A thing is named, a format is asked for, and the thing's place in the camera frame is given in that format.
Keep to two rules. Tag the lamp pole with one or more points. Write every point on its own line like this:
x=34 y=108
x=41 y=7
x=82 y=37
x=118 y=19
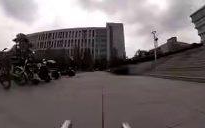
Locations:
x=154 y=41

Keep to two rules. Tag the robot's own part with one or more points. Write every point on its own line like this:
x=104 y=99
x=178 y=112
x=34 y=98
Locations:
x=66 y=124
x=126 y=125

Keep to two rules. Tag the wide grey stone steps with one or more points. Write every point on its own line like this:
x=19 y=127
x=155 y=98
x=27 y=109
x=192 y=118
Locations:
x=186 y=65

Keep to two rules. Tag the row of dark trees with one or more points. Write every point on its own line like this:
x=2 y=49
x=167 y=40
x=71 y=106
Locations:
x=73 y=60

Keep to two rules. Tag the low distant building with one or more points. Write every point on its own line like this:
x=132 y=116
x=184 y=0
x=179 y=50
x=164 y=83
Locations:
x=171 y=45

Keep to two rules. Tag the large curved grey building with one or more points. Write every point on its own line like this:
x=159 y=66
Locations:
x=90 y=40

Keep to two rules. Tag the dark tree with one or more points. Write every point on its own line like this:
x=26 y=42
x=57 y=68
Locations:
x=21 y=43

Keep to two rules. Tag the grey paved plaza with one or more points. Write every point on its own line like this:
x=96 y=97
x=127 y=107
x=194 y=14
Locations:
x=100 y=100

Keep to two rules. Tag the row of parked motorcycles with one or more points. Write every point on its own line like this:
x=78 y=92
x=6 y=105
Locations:
x=26 y=71

